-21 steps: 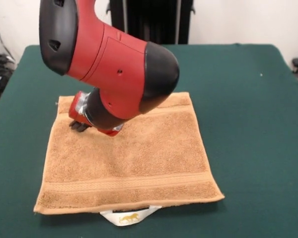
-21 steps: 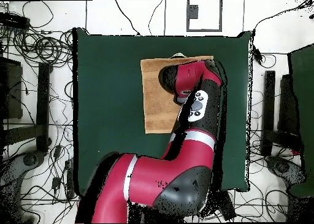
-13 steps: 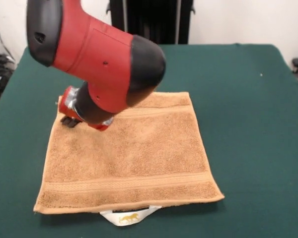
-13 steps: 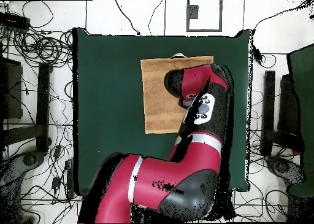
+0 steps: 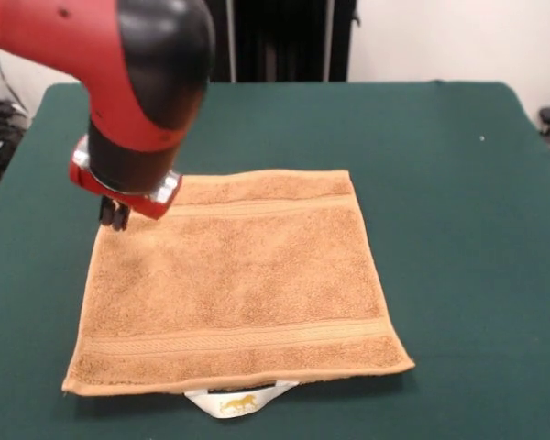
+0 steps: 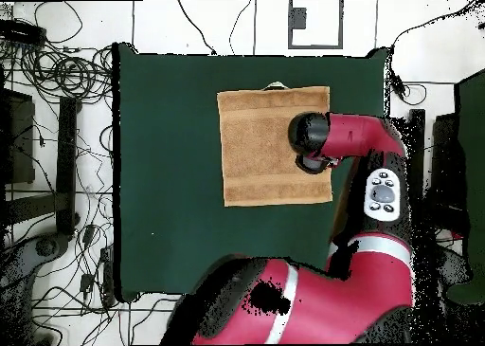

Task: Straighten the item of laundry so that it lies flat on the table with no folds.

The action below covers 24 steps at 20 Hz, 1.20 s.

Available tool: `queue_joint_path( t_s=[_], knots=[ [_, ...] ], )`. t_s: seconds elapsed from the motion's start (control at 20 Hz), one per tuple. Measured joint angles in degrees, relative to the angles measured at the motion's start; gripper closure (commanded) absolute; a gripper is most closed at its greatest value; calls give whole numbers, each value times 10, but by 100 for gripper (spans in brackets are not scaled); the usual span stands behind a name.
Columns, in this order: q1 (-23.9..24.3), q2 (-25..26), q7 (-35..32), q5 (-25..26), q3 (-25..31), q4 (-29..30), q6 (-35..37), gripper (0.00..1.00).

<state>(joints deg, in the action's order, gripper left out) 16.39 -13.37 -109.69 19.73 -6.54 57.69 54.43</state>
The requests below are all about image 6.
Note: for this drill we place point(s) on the grey floor hatch frame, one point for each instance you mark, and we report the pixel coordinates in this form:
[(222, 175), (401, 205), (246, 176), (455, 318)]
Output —
[(297, 18)]

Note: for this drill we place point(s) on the tan terry towel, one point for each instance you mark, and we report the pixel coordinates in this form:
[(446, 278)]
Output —
[(257, 152)]

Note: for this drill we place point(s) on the dark green table cloth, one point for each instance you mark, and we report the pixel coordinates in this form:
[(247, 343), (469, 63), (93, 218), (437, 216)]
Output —
[(170, 228)]

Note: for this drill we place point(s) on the green cloth covered table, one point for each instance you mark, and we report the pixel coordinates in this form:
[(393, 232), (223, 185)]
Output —
[(473, 171)]

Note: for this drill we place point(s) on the black stand foot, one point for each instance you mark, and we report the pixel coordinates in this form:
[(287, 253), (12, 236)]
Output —
[(416, 133), (67, 164)]

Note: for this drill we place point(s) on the black box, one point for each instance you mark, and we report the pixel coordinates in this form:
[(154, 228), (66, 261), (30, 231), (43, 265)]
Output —
[(447, 160), (19, 141)]

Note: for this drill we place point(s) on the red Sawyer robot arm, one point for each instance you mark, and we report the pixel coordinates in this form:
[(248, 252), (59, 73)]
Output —
[(352, 133)]

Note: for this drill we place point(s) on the black power adapter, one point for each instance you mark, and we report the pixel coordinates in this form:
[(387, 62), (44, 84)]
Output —
[(86, 283), (89, 234)]

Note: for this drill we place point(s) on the dark grey stand base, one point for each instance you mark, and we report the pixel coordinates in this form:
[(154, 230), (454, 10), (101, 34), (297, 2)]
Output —
[(45, 246)]

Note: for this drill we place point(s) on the black power strip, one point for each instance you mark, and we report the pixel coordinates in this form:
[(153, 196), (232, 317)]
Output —
[(22, 32)]

